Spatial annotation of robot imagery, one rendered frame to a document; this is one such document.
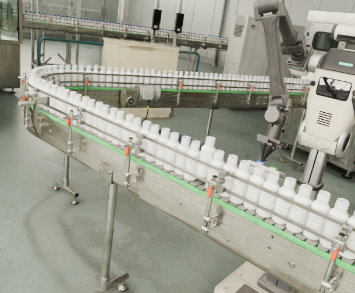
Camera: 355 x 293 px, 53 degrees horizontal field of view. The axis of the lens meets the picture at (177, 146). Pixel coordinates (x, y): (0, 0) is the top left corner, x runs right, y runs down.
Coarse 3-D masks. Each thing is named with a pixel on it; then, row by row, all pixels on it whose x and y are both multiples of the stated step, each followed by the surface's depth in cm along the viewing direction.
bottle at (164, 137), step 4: (164, 128) 155; (168, 128) 155; (164, 132) 152; (168, 132) 153; (160, 136) 154; (164, 136) 153; (168, 136) 153; (160, 140) 153; (164, 140) 152; (168, 140) 153; (160, 148) 154; (164, 148) 154; (156, 152) 156; (160, 152) 154; (164, 152) 154; (160, 156) 155; (164, 156) 155; (156, 160) 157; (160, 164) 156
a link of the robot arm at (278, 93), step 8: (280, 0) 127; (256, 8) 132; (280, 8) 128; (256, 16) 133; (264, 16) 132; (272, 16) 130; (280, 16) 130; (264, 24) 132; (272, 24) 131; (264, 32) 134; (272, 32) 132; (272, 40) 133; (272, 48) 134; (280, 48) 136; (272, 56) 136; (280, 56) 137; (272, 64) 137; (280, 64) 137; (272, 72) 138; (280, 72) 137; (272, 80) 140; (280, 80) 138; (272, 88) 141; (280, 88) 140; (272, 96) 142; (280, 96) 143; (288, 96) 144; (272, 104) 144; (280, 104) 142
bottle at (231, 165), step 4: (232, 156) 135; (236, 156) 134; (228, 160) 133; (232, 160) 132; (236, 160) 133; (228, 164) 133; (232, 164) 132; (236, 164) 134; (224, 168) 134; (228, 168) 133; (232, 168) 132; (236, 168) 133; (232, 172) 132; (228, 176) 133; (228, 180) 134; (232, 180) 134; (224, 184) 135; (228, 184) 134; (228, 188) 135; (224, 192) 136; (224, 196) 136; (228, 196) 136
